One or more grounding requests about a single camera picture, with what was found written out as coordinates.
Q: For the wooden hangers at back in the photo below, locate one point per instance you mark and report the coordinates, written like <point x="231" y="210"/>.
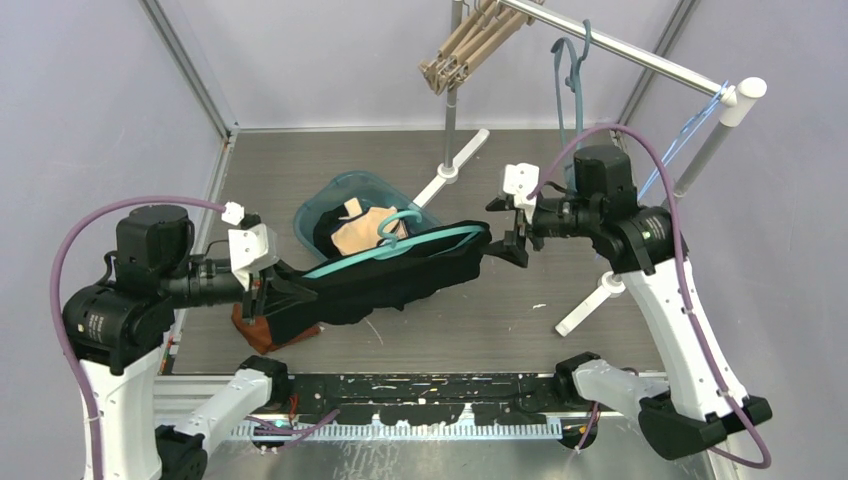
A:
<point x="486" y="28"/>

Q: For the black garment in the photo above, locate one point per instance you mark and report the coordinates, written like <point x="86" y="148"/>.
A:
<point x="348" y="296"/>

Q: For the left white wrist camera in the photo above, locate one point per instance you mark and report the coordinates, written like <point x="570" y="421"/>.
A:
<point x="252" y="244"/>

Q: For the beige underwear navy trim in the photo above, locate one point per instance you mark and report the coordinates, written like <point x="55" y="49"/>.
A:
<point x="359" y="227"/>

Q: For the teal plastic basket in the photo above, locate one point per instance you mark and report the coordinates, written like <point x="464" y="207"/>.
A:
<point x="317" y="218"/>

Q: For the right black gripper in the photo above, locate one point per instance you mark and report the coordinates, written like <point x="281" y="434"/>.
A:
<point x="512" y="247"/>

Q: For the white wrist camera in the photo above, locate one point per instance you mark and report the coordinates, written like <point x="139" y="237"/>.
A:
<point x="518" y="182"/>
<point x="252" y="244"/>

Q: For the light blue wire hanger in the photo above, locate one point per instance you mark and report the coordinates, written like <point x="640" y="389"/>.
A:
<point x="689" y="128"/>

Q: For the teal plastic hanger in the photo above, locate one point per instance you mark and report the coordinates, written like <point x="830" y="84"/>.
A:
<point x="440" y="240"/>

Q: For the white clothes rack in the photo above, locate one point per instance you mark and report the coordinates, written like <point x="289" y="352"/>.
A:
<point x="736" y="101"/>

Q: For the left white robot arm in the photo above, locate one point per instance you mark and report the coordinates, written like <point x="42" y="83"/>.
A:
<point x="112" y="334"/>

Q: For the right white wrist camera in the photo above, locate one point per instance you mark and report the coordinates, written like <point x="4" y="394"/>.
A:
<point x="518" y="182"/>

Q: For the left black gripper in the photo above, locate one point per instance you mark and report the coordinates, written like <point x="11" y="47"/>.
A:
<point x="270" y="288"/>

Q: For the brown towel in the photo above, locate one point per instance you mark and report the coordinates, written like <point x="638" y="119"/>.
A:
<point x="258" y="334"/>

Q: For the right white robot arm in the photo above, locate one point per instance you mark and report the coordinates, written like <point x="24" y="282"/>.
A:
<point x="700" y="402"/>

